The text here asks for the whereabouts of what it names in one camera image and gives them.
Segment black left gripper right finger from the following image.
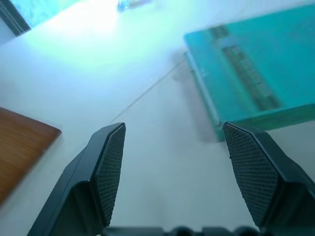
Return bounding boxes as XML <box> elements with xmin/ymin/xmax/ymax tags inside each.
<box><xmin>222</xmin><ymin>121</ymin><xmax>315</xmax><ymax>236</ymax></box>

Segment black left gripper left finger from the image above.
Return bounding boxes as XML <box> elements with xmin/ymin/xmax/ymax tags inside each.
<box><xmin>27</xmin><ymin>122</ymin><xmax>126</xmax><ymax>236</ymax></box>

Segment teal hardcover book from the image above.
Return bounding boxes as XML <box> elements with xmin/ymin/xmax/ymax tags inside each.
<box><xmin>183</xmin><ymin>4</ymin><xmax>315</xmax><ymax>143</ymax></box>

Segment brown wooden board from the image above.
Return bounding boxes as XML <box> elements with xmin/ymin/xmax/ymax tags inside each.
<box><xmin>0</xmin><ymin>107</ymin><xmax>63</xmax><ymax>206</ymax></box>

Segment dark ribbed panel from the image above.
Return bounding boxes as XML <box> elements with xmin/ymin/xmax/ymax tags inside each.
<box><xmin>0</xmin><ymin>0</ymin><xmax>32</xmax><ymax>36</ymax></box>

